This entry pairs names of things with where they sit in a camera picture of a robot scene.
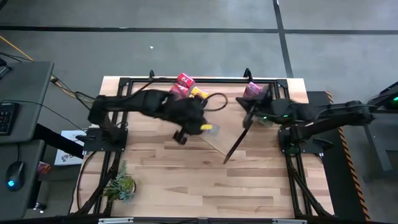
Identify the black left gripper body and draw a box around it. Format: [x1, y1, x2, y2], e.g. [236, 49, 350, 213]
[169, 99, 210, 136]

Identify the yellow Pops cereal box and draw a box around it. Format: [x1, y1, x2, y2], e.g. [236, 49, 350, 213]
[190, 86, 210, 100]

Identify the green plant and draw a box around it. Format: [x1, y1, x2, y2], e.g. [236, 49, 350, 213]
[102, 159, 137, 203]

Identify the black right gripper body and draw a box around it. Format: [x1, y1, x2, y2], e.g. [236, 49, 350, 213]
[256, 96, 293, 126]

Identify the thin black keyboard cable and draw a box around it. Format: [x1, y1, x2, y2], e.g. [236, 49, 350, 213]
[0, 98, 91, 133]

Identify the black keyboard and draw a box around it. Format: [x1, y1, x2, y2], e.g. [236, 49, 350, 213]
[0, 101, 21, 136]

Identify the black mouse with blue light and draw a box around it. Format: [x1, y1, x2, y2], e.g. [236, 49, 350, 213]
[5, 160, 26, 192]

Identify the small pink item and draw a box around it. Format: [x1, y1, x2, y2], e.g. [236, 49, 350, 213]
[37, 161, 52, 175]

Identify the white metal bracket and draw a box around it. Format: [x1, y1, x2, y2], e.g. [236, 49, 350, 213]
[98, 217, 135, 224]
[272, 218, 308, 224]

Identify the yellow cable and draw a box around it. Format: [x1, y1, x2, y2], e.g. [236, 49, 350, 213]
[0, 34, 77, 98]

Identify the black mat with hazard stripe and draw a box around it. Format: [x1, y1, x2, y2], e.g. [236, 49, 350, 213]
[306, 90, 371, 222]

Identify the black aluminium rig frame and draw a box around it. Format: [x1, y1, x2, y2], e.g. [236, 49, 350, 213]
[70, 68, 335, 224]

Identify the black neighbouring robot station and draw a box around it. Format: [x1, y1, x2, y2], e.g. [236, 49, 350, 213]
[362, 80, 398, 183]

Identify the white printed box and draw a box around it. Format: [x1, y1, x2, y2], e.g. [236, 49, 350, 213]
[53, 129, 88, 167]

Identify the grey desk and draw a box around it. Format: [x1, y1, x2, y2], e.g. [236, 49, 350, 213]
[0, 60, 55, 144]
[0, 139, 45, 221]

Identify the black cable loop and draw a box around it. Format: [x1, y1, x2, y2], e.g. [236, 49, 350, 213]
[203, 92, 229, 113]

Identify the purple Raisin Bran box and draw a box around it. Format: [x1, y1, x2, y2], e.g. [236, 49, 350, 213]
[242, 82, 264, 100]

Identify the small silver item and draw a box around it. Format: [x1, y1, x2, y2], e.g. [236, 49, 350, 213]
[33, 202, 48, 215]

